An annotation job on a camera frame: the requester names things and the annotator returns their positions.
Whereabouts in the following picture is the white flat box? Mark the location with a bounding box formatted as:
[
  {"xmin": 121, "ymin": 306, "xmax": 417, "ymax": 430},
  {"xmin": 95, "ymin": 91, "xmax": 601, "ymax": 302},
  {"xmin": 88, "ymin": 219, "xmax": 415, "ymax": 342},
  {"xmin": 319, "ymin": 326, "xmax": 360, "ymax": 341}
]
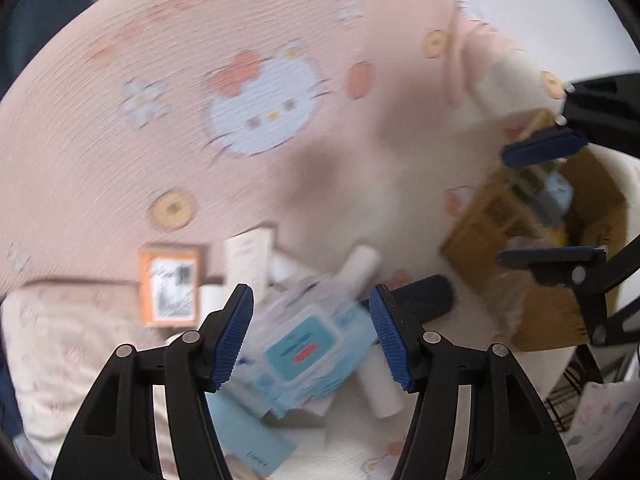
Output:
[{"xmin": 223, "ymin": 227, "xmax": 276, "ymax": 306}]

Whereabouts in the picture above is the pale patterned pillow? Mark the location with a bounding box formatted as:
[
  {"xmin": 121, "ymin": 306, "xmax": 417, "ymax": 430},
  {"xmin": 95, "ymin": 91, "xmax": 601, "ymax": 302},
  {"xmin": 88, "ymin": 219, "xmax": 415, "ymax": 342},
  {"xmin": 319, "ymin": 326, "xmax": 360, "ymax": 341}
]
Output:
[{"xmin": 0, "ymin": 280, "xmax": 171, "ymax": 480}]

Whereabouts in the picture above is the white cylindrical bottle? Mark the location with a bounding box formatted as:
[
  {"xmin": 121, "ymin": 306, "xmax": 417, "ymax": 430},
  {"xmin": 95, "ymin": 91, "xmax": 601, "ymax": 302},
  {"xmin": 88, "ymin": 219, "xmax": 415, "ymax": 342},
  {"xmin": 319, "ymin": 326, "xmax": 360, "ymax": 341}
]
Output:
[{"xmin": 336, "ymin": 244, "xmax": 383, "ymax": 291}]

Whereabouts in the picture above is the black wire rack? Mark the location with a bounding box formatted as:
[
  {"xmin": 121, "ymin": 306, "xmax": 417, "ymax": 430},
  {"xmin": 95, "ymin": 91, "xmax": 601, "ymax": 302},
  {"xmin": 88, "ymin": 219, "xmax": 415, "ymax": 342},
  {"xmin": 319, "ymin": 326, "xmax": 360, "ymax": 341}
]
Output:
[{"xmin": 545, "ymin": 345, "xmax": 606, "ymax": 433}]

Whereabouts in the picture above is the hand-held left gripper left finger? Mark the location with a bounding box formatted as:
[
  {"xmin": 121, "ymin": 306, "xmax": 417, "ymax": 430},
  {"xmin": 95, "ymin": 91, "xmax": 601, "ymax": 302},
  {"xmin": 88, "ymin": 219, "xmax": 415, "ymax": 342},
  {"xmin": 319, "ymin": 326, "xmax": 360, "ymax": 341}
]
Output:
[{"xmin": 50, "ymin": 283, "xmax": 255, "ymax": 480}]

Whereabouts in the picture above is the brown cardboard box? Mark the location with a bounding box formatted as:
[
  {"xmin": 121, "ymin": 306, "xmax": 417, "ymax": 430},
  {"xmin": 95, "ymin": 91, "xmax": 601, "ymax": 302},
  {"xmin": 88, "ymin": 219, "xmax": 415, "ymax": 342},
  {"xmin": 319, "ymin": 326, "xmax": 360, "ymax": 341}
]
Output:
[{"xmin": 440, "ymin": 110, "xmax": 631, "ymax": 353}]

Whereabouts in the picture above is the white tube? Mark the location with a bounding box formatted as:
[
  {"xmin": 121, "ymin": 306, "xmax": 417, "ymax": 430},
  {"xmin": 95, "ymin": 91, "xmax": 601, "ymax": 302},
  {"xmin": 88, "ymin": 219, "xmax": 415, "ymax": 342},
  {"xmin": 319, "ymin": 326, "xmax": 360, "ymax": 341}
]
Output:
[{"xmin": 357, "ymin": 345, "xmax": 405, "ymax": 420}]

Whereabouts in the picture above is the blue wet wipes pack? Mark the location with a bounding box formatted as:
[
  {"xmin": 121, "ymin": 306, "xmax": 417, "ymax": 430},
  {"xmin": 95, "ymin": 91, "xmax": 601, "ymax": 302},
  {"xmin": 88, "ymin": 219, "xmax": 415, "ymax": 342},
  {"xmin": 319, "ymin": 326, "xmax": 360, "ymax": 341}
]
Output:
[{"xmin": 235, "ymin": 272, "xmax": 373, "ymax": 418}]

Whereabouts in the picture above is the pink printed blanket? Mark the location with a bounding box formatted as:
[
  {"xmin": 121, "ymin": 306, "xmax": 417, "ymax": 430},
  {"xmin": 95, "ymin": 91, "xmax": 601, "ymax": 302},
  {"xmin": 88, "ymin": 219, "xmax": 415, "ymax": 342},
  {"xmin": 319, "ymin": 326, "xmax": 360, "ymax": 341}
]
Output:
[{"xmin": 0, "ymin": 0, "xmax": 636, "ymax": 480}]

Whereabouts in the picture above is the dark blue denim pouch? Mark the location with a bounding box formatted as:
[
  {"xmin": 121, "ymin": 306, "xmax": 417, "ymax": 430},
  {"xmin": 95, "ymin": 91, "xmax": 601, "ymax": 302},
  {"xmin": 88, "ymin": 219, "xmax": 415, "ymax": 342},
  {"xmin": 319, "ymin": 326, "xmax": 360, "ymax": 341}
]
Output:
[{"xmin": 387, "ymin": 274, "xmax": 456, "ymax": 328}]

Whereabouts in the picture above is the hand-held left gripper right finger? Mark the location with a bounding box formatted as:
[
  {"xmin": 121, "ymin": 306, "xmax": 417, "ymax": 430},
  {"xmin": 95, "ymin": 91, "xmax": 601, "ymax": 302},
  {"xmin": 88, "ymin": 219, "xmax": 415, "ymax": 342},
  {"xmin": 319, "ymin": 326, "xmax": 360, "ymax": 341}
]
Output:
[{"xmin": 368, "ymin": 283, "xmax": 579, "ymax": 480}]

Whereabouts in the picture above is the orange tissue pack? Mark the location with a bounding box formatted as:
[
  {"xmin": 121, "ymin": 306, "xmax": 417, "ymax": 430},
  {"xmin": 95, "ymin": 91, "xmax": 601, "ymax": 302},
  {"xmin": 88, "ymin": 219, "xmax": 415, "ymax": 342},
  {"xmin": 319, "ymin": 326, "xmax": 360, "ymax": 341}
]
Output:
[{"xmin": 138, "ymin": 245, "xmax": 208, "ymax": 328}]

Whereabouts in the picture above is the dark cloth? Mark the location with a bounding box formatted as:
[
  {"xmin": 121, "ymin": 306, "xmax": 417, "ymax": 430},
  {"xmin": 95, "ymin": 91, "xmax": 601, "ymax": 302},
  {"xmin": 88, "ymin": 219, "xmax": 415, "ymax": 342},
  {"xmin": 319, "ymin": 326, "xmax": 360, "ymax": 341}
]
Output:
[{"xmin": 0, "ymin": 0, "xmax": 108, "ymax": 106}]

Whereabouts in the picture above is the light blue box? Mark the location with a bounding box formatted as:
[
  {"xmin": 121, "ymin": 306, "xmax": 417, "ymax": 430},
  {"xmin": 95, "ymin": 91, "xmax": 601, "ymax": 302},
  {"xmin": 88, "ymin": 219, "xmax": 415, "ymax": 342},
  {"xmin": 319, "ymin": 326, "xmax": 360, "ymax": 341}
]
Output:
[{"xmin": 206, "ymin": 392, "xmax": 297, "ymax": 476}]

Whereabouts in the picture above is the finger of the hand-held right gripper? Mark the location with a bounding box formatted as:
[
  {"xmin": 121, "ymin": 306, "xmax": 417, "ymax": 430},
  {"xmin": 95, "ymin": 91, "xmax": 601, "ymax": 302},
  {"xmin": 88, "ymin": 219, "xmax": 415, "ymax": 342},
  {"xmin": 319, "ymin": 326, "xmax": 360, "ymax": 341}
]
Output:
[
  {"xmin": 496, "ymin": 234, "xmax": 640, "ymax": 347},
  {"xmin": 501, "ymin": 74, "xmax": 640, "ymax": 170}
]

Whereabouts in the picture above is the white printed cloth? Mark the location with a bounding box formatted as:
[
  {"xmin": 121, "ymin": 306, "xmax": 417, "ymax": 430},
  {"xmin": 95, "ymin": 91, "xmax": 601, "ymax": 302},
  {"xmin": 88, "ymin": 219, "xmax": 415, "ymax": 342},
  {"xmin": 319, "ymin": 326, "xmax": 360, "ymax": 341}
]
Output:
[{"xmin": 562, "ymin": 380, "xmax": 638, "ymax": 476}]

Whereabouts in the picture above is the pale blue box with whale print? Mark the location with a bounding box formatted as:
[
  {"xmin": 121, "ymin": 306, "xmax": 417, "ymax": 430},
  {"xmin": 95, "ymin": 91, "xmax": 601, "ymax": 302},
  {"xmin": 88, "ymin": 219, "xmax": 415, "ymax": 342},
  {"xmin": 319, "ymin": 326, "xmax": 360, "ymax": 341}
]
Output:
[{"xmin": 542, "ymin": 175, "xmax": 575, "ymax": 217}]

